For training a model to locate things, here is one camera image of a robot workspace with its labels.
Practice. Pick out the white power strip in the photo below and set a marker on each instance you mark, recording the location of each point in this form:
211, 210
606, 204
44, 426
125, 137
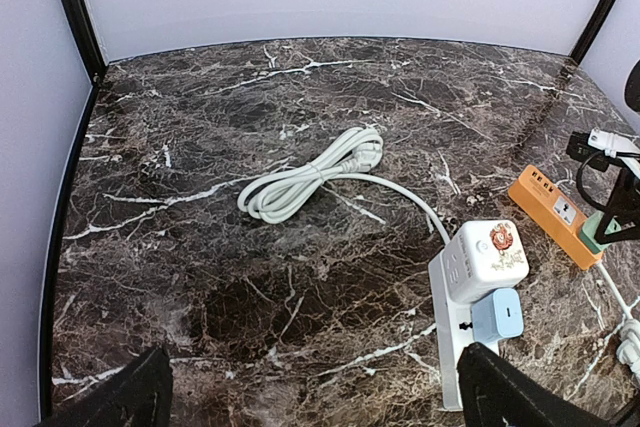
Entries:
450, 337

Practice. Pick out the right black frame post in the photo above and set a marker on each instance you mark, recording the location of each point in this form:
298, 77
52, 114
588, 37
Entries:
591, 30

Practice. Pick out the blue plug adapter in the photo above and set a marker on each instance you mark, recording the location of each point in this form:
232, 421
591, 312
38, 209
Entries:
497, 316

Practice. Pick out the orange power strip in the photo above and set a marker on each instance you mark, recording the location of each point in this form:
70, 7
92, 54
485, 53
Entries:
554, 213

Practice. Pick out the left black frame post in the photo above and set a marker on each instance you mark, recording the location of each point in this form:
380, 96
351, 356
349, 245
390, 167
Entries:
79, 21

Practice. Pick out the green plug adapter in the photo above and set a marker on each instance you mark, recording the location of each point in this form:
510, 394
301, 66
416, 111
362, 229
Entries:
588, 231

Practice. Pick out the white cube socket adapter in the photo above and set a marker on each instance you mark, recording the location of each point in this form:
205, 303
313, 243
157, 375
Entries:
482, 256

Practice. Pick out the black frame post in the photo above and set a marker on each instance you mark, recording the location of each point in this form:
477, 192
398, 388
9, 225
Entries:
79, 21
591, 30

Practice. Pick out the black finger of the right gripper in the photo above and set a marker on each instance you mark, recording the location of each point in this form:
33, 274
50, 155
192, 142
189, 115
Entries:
622, 207

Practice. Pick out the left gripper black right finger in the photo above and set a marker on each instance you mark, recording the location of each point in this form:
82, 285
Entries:
494, 393

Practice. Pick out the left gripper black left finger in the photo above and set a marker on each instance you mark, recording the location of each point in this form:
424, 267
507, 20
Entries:
139, 395

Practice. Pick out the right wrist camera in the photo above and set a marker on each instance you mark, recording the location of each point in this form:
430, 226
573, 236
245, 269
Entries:
600, 149

